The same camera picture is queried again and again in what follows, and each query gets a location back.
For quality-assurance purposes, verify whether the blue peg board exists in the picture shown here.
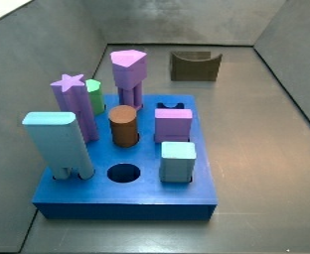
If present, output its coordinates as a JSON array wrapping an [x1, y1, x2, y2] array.
[[34, 94, 218, 220]]

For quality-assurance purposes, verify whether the purple star peg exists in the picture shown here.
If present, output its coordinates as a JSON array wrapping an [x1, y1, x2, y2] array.
[[51, 74, 99, 142]]

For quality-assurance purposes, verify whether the light blue arch peg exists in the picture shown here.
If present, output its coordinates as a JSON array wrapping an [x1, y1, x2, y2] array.
[[23, 112, 94, 180]]

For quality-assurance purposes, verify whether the brown round peg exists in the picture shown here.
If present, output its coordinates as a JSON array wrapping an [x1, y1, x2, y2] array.
[[109, 105, 139, 148]]

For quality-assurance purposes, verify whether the light blue square peg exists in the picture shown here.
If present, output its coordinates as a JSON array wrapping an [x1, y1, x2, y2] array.
[[160, 141, 197, 183]]

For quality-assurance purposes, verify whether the purple square peg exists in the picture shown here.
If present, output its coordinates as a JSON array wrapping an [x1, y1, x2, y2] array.
[[156, 108, 193, 143]]

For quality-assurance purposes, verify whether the purple pentagon peg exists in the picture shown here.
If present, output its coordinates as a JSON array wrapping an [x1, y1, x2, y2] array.
[[110, 50, 147, 110]]

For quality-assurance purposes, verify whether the green hexagon peg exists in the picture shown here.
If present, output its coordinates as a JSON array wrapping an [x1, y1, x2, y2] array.
[[86, 79, 105, 115]]

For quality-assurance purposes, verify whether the black curved stand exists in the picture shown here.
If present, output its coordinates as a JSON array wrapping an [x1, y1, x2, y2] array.
[[170, 52, 224, 81]]

